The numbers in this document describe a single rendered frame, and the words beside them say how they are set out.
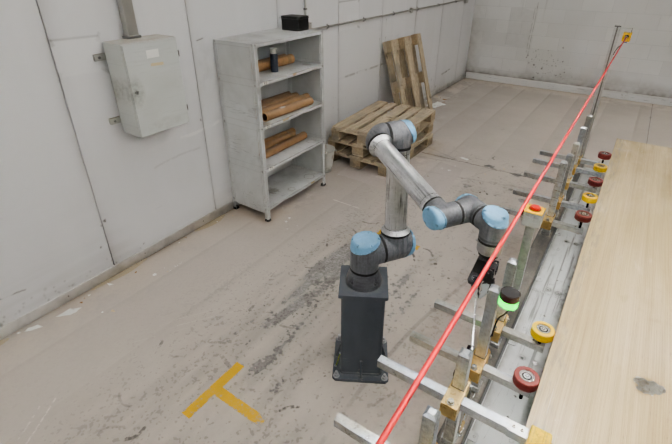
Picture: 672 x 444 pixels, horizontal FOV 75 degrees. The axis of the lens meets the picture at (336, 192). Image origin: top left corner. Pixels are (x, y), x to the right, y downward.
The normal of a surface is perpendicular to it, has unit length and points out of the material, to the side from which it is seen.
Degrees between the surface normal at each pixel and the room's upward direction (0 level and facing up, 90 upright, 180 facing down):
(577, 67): 90
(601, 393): 0
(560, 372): 0
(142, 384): 0
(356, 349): 90
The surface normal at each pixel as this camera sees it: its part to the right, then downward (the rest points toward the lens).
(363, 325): -0.07, 0.47
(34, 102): 0.83, 0.26
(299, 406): 0.00, -0.88
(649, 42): -0.56, 0.39
